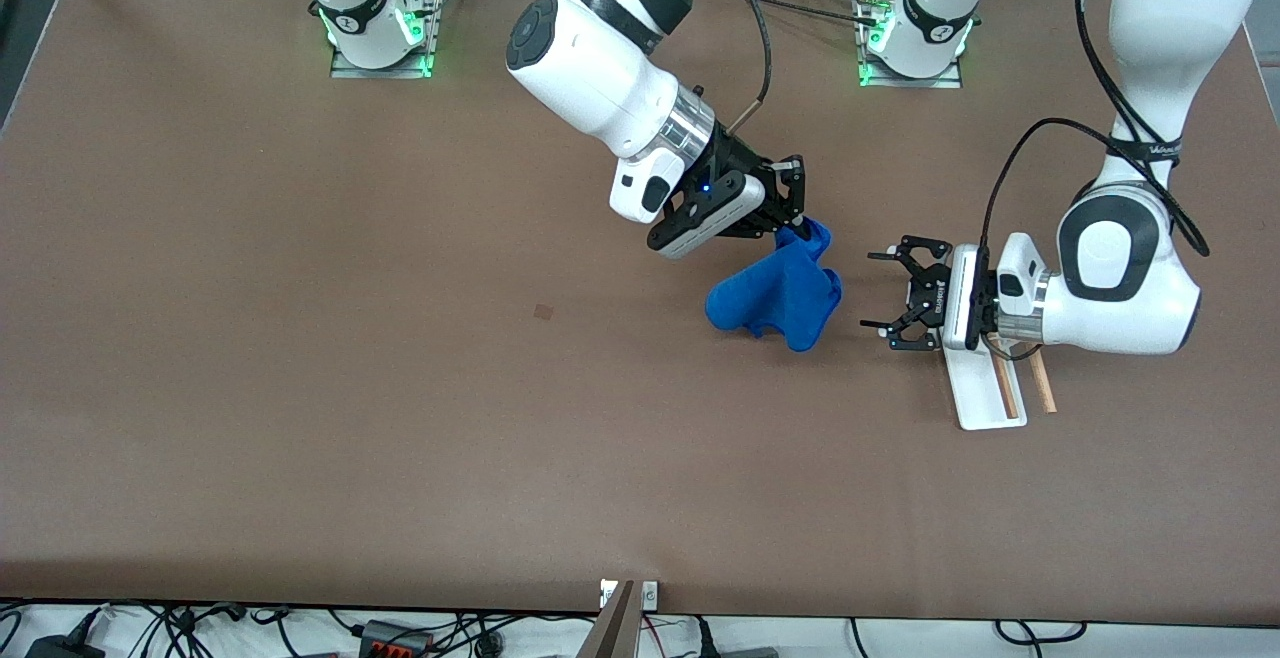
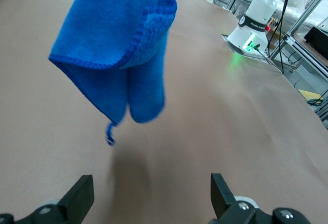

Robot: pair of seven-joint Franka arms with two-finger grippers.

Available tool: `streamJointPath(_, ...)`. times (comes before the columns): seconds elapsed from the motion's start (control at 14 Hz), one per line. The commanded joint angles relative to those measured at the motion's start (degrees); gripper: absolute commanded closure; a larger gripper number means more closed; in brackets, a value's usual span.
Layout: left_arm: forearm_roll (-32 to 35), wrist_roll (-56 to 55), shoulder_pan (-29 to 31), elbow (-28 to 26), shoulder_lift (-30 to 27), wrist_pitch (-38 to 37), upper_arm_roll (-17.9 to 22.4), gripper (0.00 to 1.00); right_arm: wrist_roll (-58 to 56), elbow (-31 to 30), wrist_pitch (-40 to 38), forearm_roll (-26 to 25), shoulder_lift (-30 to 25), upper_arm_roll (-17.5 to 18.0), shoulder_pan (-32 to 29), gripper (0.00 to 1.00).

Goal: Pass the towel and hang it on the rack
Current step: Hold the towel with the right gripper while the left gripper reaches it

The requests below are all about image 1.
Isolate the black power adapter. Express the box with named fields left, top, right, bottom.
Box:
left=25, top=635, right=106, bottom=658

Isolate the blue microfibre towel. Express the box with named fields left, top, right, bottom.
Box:
left=705, top=218, right=843, bottom=353

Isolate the black cable across table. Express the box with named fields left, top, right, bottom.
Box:
left=692, top=0, right=881, bottom=25

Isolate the black box with red buttons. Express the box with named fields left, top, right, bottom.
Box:
left=360, top=620, right=436, bottom=658

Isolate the white rack base tray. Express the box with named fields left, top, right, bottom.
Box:
left=940, top=343, right=1028, bottom=431

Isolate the looped black floor cable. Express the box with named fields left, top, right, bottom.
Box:
left=995, top=620, right=1088, bottom=645

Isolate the wooden rack rod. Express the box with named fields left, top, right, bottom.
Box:
left=988, top=334, right=1019, bottom=420
left=1030, top=350, right=1058, bottom=414

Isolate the small metal table bracket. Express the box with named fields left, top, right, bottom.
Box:
left=600, top=580, right=659, bottom=609

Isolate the grey camera stand post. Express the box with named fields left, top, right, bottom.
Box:
left=578, top=580, right=641, bottom=658

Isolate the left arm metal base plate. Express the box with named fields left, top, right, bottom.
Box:
left=858, top=0, right=963, bottom=89

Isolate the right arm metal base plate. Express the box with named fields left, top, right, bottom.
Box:
left=330, top=0, right=443, bottom=79

